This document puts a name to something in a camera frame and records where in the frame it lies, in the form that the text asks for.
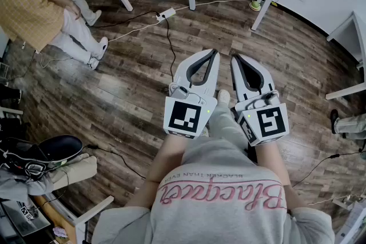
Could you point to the person's left forearm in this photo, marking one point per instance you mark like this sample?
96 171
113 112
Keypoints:
166 160

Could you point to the green round object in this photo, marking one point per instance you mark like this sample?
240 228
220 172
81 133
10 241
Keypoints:
254 5

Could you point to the person's grey trousers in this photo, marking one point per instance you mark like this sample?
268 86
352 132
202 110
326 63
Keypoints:
226 125

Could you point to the person's white shoe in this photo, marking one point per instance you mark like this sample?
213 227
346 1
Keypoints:
224 96

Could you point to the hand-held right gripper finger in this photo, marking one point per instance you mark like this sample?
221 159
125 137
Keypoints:
238 80
264 78

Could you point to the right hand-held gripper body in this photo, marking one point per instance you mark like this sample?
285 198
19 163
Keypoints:
268 123

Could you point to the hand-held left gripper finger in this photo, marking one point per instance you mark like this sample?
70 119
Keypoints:
183 68
213 77

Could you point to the pink crumpled object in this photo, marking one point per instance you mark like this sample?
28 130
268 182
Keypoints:
60 232

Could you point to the black equipment bundle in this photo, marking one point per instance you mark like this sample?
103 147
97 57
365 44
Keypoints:
20 151

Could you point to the grey cloth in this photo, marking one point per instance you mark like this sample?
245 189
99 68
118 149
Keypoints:
14 185

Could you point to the white power strip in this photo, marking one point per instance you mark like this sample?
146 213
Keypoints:
166 13

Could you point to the person's grey sweatshirt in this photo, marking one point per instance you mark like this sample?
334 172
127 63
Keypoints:
217 223

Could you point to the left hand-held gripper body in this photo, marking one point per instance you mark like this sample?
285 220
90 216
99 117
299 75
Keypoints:
186 117

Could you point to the person's right forearm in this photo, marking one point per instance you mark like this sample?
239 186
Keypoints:
271 163

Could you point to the beige cushion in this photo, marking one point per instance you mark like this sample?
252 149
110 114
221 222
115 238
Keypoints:
77 170

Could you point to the grey tray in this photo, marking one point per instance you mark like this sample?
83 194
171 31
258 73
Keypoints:
17 220

